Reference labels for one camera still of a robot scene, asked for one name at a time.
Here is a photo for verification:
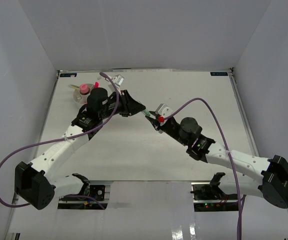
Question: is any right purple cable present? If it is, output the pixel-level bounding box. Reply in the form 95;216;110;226
162;97;247;240

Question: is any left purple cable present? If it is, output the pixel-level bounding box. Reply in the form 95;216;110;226
0;71;122;208

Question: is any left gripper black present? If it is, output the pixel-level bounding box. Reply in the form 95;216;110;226
99;90;146;120

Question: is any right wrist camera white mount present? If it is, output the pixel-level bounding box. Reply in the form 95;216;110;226
155;103;173;124

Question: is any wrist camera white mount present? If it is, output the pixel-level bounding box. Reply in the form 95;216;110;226
155;103;173;124
108;74;125;92

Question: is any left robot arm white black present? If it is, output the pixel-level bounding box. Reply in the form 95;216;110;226
14;87;146;210

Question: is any white round divided organizer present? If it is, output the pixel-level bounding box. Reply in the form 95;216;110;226
73;83;94;106

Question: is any pink capped crayon tube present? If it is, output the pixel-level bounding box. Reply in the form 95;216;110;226
79;83;91;96

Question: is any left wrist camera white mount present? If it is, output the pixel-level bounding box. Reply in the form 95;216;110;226
108;74;125;92

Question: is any blue table label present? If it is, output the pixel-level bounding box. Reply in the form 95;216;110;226
59;73;77;78
210;71;229;77

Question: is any mint green highlighter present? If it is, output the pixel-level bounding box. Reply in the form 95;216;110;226
138;101;151;117

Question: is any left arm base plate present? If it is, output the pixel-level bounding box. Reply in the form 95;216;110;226
57;185;111;210

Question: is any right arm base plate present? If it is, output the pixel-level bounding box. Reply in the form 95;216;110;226
190;182;239;213

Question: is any right blue table label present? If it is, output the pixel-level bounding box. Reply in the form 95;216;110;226
210;71;229;77

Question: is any black highlighter pink cap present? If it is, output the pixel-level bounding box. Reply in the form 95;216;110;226
94;81;99;89

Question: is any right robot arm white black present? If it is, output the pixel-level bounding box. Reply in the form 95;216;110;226
146;114;288;209

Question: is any yellow pen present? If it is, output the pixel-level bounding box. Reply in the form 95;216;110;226
68;84;80;90

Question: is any purple cable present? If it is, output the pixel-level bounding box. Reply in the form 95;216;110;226
162;97;247;240
0;71;122;208

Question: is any left blue table label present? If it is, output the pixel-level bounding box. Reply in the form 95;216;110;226
59;73;77;78

